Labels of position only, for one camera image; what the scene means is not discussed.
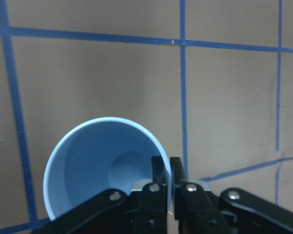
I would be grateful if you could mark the white plastic cup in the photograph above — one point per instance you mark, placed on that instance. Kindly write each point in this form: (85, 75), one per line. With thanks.
(102, 153)

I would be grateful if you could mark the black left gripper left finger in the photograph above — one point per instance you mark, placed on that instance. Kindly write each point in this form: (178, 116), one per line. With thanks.
(150, 204)

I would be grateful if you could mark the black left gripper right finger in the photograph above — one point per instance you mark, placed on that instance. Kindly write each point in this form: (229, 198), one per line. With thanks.
(193, 208)

